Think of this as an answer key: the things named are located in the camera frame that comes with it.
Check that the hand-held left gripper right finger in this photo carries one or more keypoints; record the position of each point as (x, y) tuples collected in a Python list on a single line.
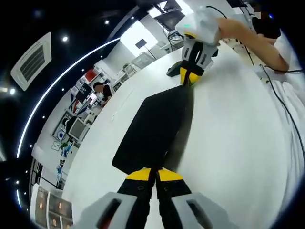
[(176, 205)]

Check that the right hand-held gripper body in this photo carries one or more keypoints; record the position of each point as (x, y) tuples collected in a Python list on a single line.
[(202, 23)]

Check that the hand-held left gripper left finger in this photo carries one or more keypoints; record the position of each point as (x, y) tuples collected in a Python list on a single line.
[(133, 205)]

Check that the black mouse pad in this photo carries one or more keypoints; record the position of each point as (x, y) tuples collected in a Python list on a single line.
[(152, 128)]

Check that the white desk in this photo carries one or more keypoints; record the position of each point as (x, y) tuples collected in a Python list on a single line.
[(226, 143)]

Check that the black monitor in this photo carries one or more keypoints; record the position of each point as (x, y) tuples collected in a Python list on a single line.
[(170, 19)]

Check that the small drawer cabinet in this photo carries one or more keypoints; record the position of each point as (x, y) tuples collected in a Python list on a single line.
[(52, 210)]

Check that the white mesh office chair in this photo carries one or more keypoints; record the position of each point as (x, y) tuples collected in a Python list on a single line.
[(78, 128)]

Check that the red box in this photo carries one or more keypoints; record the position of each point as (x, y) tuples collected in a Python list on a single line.
[(91, 75)]

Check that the person's white shirt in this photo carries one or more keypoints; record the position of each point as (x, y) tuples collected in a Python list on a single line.
[(295, 107)]

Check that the white storage shelf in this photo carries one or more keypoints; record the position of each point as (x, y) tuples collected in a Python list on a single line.
[(81, 95)]

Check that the ceiling light strip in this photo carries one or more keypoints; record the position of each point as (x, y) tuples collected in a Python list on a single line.
[(47, 88)]

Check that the ceiling air conditioner vent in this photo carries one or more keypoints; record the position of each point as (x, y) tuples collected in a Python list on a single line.
[(31, 62)]

